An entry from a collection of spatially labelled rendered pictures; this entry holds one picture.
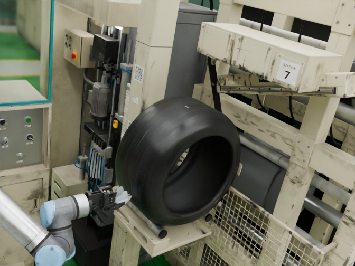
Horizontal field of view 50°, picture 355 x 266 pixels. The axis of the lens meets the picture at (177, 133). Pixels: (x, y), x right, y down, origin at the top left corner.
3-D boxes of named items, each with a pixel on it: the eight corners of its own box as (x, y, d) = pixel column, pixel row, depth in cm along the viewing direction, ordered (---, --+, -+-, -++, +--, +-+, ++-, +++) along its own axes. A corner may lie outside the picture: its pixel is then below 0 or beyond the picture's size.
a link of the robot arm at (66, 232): (46, 266, 136) (41, 232, 136) (53, 255, 148) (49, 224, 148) (72, 262, 137) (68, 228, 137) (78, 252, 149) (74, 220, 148)
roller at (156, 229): (128, 196, 198) (120, 199, 196) (127, 189, 196) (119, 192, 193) (167, 236, 174) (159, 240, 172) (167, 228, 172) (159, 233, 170)
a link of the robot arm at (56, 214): (39, 227, 143) (36, 201, 143) (71, 219, 151) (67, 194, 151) (48, 231, 136) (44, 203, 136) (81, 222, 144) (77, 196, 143)
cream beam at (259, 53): (194, 51, 186) (200, 21, 181) (230, 52, 202) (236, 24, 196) (297, 94, 145) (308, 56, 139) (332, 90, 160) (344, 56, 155)
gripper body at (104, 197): (119, 192, 153) (91, 198, 146) (116, 209, 156) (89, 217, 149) (109, 182, 158) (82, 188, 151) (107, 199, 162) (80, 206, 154)
